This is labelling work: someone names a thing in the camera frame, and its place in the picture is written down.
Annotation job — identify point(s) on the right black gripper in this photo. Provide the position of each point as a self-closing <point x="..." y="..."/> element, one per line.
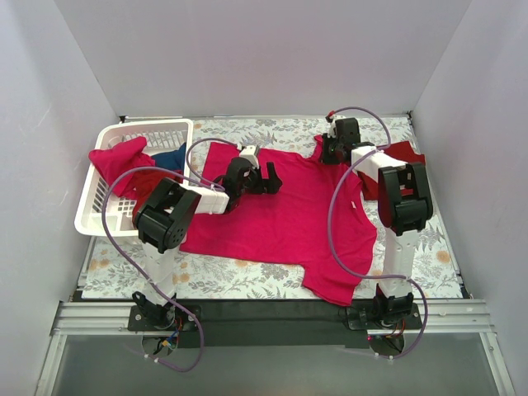
<point x="330" y="145"/>

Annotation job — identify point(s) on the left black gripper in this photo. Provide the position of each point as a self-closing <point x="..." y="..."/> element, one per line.
<point x="262" y="181"/>

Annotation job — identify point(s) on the bright pink t shirt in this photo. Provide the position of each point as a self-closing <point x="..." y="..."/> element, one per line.
<point x="307" y="223"/>

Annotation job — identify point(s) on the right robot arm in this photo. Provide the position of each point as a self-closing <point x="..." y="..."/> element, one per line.
<point x="404" y="207"/>

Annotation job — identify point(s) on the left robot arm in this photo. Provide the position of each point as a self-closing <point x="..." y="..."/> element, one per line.
<point x="163" y="214"/>

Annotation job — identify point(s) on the folded dark red t shirt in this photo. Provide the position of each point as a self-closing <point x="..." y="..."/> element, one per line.
<point x="397" y="155"/>

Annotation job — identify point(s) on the floral patterned table mat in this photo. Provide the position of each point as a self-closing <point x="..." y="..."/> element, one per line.
<point x="107" y="275"/>

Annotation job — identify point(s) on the blue t shirt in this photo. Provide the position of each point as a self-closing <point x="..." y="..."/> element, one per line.
<point x="171" y="160"/>

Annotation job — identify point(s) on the dark red crumpled t shirt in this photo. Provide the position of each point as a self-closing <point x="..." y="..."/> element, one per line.
<point x="145" y="182"/>

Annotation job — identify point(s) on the pink t shirt in basket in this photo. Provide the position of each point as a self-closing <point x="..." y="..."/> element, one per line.
<point x="113" y="162"/>

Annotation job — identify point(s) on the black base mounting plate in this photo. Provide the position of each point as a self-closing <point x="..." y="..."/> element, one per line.
<point x="273" y="322"/>

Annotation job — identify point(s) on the white plastic laundry basket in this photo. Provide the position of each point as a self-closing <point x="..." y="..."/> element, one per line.
<point x="162" y="135"/>

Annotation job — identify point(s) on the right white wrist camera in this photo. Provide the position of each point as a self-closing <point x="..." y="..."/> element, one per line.
<point x="332" y="118"/>

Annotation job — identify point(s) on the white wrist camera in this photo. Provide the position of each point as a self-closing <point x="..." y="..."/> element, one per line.
<point x="249" y="152"/>
<point x="332" y="118"/>

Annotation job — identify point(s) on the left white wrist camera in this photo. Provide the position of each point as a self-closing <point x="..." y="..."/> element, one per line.
<point x="249" y="152"/>

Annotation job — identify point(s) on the aluminium frame rail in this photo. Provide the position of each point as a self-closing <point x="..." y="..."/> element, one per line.
<point x="111" y="318"/>

